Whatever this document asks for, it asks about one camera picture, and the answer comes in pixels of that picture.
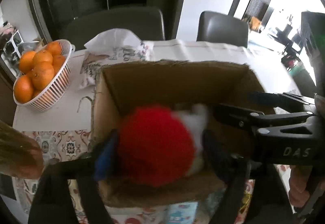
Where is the white plush dog toy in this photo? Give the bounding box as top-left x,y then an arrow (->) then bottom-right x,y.
173,104 -> 209,176

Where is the red plush strawberry toy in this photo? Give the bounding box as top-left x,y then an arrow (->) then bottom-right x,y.
117,105 -> 196,187

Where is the right hand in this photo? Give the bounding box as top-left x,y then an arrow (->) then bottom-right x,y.
288,165 -> 310,208

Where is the patterned tablecloth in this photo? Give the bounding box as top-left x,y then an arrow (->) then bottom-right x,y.
11,38 -> 316,224

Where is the dark grey chair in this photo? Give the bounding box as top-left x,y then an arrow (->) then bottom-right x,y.
197,11 -> 248,48
60,7 -> 165,50

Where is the white basket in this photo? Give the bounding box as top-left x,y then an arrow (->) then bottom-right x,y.
13,39 -> 75,112

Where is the orange fruit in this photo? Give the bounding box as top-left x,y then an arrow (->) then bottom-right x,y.
18,51 -> 36,74
14,75 -> 34,104
31,61 -> 55,91

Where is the brown cardboard box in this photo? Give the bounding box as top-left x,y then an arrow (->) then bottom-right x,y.
91,60 -> 274,208

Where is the white tissue pack cover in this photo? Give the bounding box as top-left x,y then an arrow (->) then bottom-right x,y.
79,28 -> 154,89

